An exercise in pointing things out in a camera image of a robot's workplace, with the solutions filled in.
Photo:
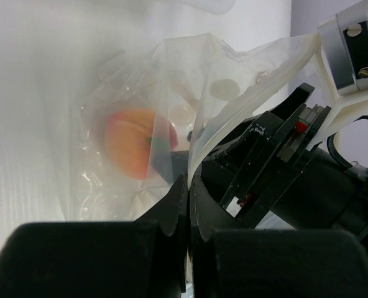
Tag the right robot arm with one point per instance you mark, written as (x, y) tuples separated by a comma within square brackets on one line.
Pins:
[(349, 187)]

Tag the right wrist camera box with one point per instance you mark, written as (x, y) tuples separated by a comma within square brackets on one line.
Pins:
[(344, 39)]

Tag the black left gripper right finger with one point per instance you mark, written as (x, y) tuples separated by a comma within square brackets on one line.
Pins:
[(230, 260)]

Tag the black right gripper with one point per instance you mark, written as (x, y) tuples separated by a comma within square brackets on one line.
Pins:
[(264, 165)]

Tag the clear zip top bag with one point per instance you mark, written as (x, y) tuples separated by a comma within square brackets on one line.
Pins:
[(198, 83)]

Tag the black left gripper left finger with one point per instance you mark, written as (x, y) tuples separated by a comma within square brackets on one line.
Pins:
[(142, 258)]

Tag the pink fake food piece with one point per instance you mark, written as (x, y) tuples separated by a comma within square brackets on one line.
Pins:
[(128, 137)]

